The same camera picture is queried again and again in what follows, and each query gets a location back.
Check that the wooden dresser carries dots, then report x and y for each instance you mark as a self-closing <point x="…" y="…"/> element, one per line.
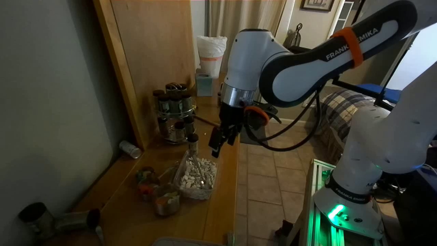
<point x="140" y="202"/>

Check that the spice jar with dark lid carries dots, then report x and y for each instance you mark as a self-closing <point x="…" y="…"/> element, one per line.
<point x="39" y="219"/>

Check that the rotating seasoning rack with jars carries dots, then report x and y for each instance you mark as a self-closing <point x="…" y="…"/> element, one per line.
<point x="175" y="109"/>

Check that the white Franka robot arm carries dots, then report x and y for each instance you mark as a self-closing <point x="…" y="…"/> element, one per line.
<point x="263" y="72"/>

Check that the small jar beside spoon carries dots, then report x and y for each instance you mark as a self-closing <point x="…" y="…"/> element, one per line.
<point x="78" y="220"/>

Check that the large plywood board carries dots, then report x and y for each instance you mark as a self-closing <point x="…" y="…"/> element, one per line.
<point x="151" y="44"/>

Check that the plaid upholstered chair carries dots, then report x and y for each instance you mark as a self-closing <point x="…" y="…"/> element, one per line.
<point x="338" y="111"/>

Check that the framed wall picture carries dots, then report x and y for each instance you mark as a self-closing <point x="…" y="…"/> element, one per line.
<point x="321" y="6"/>

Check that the clear container with white pieces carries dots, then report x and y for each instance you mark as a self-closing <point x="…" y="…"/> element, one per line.
<point x="196" y="176"/>

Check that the spice jar lying on side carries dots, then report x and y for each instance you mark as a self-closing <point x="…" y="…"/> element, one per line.
<point x="130" y="149"/>

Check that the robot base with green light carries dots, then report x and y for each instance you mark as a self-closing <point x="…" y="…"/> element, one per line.
<point x="331" y="220"/>

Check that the spice jar near container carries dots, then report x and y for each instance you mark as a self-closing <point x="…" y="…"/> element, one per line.
<point x="193" y="144"/>

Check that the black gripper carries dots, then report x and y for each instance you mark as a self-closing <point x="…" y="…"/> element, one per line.
<point x="231" y="122"/>

